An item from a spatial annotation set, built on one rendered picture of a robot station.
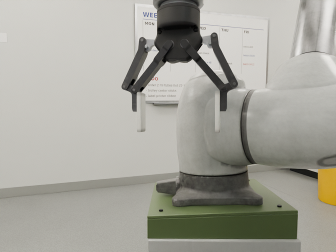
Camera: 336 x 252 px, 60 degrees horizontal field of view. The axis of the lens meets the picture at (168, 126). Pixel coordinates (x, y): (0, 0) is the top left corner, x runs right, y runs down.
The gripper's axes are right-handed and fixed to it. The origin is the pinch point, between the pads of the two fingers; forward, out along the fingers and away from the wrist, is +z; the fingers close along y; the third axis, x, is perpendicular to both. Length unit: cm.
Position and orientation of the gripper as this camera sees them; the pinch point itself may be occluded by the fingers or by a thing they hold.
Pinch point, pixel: (178, 125)
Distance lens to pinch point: 51.1
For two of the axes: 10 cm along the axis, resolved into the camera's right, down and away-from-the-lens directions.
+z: 0.0, 10.0, 0.3
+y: 9.8, 0.1, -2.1
